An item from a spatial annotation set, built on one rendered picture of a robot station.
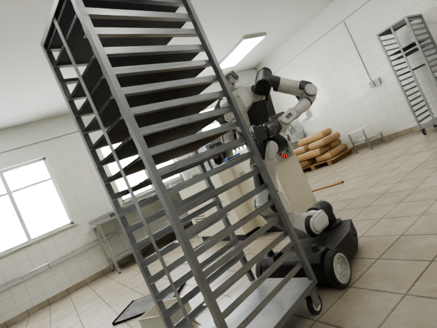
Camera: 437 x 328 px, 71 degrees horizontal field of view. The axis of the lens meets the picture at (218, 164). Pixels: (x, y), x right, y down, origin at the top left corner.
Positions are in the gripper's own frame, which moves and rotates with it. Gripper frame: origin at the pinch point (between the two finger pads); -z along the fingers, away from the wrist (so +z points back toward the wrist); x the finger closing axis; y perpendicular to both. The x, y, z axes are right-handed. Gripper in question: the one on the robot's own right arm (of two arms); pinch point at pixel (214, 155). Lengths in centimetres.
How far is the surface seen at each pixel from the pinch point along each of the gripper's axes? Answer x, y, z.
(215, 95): 26.5, 24.0, -32.7
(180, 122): 18, 10, -58
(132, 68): 45, 4, -68
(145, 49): 54, 9, -59
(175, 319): -86, -66, -15
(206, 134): 9, 15, -48
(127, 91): 36, 0, -74
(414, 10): 97, 294, 417
